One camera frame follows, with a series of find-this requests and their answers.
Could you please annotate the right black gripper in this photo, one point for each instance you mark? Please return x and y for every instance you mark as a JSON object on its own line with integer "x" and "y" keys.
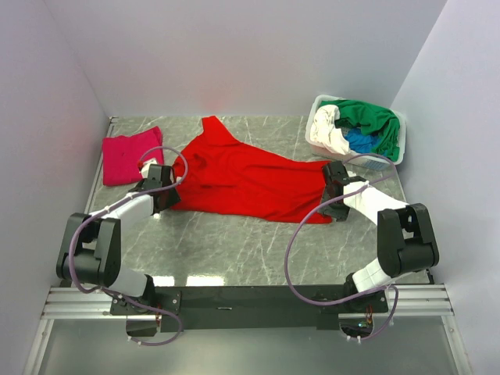
{"x": 341, "y": 214}

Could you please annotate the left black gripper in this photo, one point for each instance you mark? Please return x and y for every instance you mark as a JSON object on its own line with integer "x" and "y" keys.
{"x": 173, "y": 198}

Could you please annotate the red t-shirt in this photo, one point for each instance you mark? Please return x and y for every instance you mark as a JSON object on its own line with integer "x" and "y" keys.
{"x": 226, "y": 176}

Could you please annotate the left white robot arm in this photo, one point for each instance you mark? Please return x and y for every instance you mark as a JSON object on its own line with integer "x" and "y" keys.
{"x": 93, "y": 242}

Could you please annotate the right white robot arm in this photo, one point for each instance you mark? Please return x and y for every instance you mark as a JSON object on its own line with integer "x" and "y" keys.
{"x": 405, "y": 236}

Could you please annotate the white plastic laundry basket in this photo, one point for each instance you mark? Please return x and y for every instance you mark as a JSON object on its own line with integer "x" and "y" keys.
{"x": 366, "y": 161}

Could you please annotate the blue t-shirt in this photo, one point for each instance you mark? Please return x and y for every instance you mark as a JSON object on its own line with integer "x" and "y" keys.
{"x": 361, "y": 144}

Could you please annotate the folded magenta t-shirt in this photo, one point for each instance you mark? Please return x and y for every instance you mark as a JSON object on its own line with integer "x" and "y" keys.
{"x": 122, "y": 156}

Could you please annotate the white t-shirt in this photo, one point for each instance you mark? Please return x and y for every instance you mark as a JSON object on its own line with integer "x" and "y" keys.
{"x": 324, "y": 131}

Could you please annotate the green t-shirt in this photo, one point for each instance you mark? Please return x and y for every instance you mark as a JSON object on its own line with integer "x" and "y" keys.
{"x": 370, "y": 119}

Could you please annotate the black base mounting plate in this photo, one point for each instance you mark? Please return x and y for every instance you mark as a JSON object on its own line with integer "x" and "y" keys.
{"x": 238, "y": 307}

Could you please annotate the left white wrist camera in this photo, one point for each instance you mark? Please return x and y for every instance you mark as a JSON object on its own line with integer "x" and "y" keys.
{"x": 145, "y": 166}

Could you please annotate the aluminium frame rail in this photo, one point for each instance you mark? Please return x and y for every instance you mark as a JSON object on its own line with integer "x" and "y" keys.
{"x": 68, "y": 303}

